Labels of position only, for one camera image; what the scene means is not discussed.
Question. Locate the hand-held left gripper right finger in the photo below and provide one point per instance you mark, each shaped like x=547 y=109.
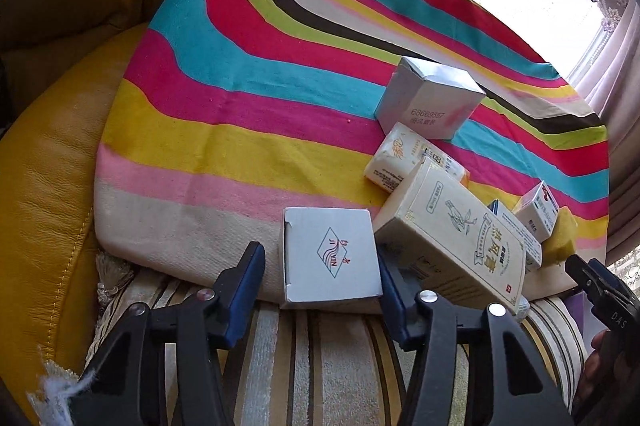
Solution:
x=395 y=301

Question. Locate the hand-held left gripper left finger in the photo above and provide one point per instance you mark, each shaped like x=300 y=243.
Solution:
x=245 y=291

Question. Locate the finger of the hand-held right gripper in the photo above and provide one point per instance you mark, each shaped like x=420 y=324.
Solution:
x=582 y=273

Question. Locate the purple cardboard box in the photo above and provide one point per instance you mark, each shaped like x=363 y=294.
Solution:
x=577 y=311

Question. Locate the white box with logo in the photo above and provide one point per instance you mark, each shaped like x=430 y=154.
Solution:
x=330 y=256

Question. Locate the white box with pink print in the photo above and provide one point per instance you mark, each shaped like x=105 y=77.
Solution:
x=430 y=106

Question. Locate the person's right hand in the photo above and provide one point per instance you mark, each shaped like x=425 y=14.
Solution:
x=597 y=345

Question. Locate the yellow sponge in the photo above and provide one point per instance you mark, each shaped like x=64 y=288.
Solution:
x=560 y=241

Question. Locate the small white medicine box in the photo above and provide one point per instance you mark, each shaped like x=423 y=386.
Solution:
x=537 y=208

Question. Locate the blue and white box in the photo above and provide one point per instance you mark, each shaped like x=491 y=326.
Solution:
x=515 y=231

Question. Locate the long cream box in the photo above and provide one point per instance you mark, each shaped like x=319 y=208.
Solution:
x=450 y=231

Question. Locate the cream tissue packet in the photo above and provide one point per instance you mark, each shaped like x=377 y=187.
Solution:
x=400 y=156

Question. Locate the beige curtain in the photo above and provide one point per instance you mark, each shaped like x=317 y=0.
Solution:
x=625 y=131

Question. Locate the colourful striped cloth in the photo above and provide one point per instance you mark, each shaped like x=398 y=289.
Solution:
x=250 y=106

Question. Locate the yellow leather sofa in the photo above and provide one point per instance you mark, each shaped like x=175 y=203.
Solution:
x=50 y=181

